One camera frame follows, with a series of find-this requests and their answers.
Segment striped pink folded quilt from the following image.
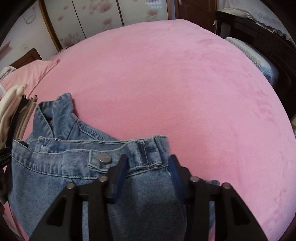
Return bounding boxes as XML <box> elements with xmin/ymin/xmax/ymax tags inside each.
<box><xmin>0</xmin><ymin>66</ymin><xmax>16</xmax><ymax>96</ymax></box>

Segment pink bed sheet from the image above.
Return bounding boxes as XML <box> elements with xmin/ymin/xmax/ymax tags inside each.
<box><xmin>0</xmin><ymin>19</ymin><xmax>296</xmax><ymax>241</ymax></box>

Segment brown wooden headboard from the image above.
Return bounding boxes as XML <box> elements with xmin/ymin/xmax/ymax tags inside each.
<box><xmin>10</xmin><ymin>48</ymin><xmax>43</xmax><ymax>69</ymax></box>

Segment dark wooden desk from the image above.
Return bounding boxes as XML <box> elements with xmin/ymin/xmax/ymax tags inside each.
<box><xmin>215</xmin><ymin>11</ymin><xmax>295</xmax><ymax>119</ymax></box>

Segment blue denim jeans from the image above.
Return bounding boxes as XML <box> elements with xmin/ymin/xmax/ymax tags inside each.
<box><xmin>8</xmin><ymin>93</ymin><xmax>186</xmax><ymax>240</ymax></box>

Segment pink pillow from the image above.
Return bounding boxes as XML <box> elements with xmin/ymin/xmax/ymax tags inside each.
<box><xmin>1</xmin><ymin>59</ymin><xmax>60</xmax><ymax>97</ymax></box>

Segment beige brown folded knitwear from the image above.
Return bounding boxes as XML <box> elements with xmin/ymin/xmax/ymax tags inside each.
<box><xmin>14</xmin><ymin>95</ymin><xmax>38</xmax><ymax>140</ymax></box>

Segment floral sliding wardrobe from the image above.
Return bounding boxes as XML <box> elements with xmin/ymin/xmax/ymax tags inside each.
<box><xmin>38</xmin><ymin>0</ymin><xmax>171</xmax><ymax>51</ymax></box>

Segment cream white folded sweater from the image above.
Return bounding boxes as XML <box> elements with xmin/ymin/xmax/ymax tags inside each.
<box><xmin>1</xmin><ymin>84</ymin><xmax>27</xmax><ymax>149</ymax></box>

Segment black folded garment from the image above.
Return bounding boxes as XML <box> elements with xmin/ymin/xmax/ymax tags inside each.
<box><xmin>1</xmin><ymin>95</ymin><xmax>28</xmax><ymax>204</ymax></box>

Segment brown wooden door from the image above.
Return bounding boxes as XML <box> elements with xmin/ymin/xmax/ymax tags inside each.
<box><xmin>174</xmin><ymin>0</ymin><xmax>217</xmax><ymax>33</ymax></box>

